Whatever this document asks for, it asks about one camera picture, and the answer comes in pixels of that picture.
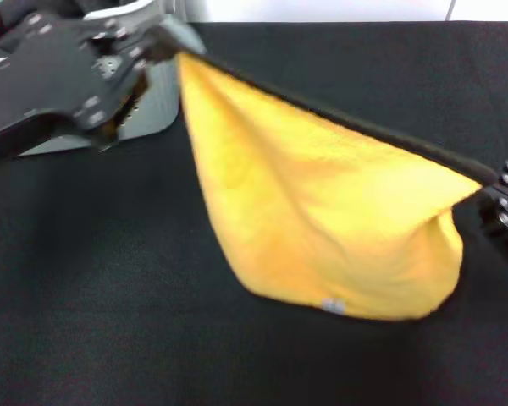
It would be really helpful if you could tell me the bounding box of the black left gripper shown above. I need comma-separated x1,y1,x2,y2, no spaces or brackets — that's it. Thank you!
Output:
0,12,205,167

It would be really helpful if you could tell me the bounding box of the dark cloth pile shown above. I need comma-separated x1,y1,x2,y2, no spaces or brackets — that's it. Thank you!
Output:
0,0,124,43

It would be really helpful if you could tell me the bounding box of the grey perforated storage box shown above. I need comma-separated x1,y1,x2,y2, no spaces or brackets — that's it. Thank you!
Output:
0,0,208,157

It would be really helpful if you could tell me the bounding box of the black tablecloth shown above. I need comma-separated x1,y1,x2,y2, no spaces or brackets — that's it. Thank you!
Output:
0,19,508,406

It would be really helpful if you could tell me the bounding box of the yellow grey towel white label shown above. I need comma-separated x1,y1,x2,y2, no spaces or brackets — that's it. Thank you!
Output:
175,50,499,325

